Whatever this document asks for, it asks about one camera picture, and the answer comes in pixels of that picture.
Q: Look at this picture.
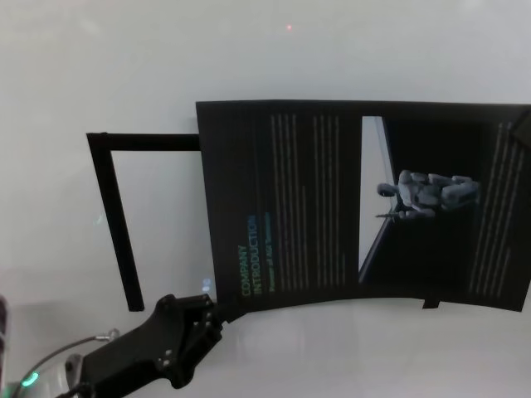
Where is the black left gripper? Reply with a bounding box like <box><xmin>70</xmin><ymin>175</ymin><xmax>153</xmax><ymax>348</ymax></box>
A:
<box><xmin>82</xmin><ymin>293</ymin><xmax>251</xmax><ymax>390</ymax></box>

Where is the black company introduction poster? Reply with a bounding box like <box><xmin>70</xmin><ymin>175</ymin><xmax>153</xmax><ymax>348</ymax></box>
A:
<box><xmin>195</xmin><ymin>99</ymin><xmax>531</xmax><ymax>313</ymax></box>

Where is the black tape frame outline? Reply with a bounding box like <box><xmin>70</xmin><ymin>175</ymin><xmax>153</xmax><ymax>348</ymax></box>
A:
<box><xmin>85</xmin><ymin>131</ymin><xmax>441</xmax><ymax>313</ymax></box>

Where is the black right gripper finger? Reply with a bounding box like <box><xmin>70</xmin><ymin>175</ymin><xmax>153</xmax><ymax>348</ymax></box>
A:
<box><xmin>511</xmin><ymin>109</ymin><xmax>531</xmax><ymax>147</ymax></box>

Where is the grey left gripper cable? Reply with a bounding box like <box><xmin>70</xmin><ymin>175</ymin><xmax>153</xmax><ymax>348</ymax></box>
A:
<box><xmin>32</xmin><ymin>328</ymin><xmax>122</xmax><ymax>371</ymax></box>

